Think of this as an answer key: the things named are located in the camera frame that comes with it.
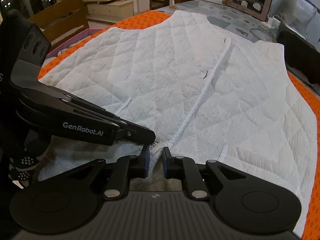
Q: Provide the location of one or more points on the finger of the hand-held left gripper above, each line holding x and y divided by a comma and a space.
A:
140, 136

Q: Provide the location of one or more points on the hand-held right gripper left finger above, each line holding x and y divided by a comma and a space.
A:
146, 162

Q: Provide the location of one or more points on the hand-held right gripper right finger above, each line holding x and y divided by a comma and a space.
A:
166, 162

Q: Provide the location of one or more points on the white quilted jacket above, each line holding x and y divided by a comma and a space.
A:
175, 67

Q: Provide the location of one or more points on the person's left hand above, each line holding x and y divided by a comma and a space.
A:
26, 165

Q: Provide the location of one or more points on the pink basket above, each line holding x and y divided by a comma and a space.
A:
75, 40

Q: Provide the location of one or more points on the orange patterned mat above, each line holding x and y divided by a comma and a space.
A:
140, 21

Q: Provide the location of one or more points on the low cream cabinet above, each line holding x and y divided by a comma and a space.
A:
112, 8

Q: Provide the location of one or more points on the white power strip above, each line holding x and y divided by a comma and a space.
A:
267, 25

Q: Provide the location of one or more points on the black folded garment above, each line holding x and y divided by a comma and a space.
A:
300, 50

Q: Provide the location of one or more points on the white charger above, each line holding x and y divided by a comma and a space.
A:
275, 20

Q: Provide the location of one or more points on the clear plastic bag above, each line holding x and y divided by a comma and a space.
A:
300, 10

